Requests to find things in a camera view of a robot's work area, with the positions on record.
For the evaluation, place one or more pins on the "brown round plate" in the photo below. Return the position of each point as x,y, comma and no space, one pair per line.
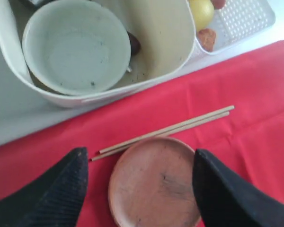
151,185

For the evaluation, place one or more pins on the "fried chicken nugget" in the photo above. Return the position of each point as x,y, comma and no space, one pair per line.
206,38

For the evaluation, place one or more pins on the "stainless steel cup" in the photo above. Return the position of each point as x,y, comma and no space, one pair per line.
35,3

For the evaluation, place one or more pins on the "red sausage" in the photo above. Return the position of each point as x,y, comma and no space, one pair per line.
218,4

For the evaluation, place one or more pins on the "pale green bowl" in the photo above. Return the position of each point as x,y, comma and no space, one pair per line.
76,47

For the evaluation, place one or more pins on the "yellow lemon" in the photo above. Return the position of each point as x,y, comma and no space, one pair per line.
203,12

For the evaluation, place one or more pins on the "cream plastic bin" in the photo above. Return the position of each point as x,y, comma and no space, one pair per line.
165,29

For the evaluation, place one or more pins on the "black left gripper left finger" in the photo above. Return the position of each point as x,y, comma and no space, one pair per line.
54,199

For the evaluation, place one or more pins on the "white perforated plastic basket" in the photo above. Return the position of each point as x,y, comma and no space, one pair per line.
236,22

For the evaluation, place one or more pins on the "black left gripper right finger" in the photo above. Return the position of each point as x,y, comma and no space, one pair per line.
225,199

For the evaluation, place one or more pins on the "red tablecloth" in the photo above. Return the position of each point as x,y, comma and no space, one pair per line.
234,109

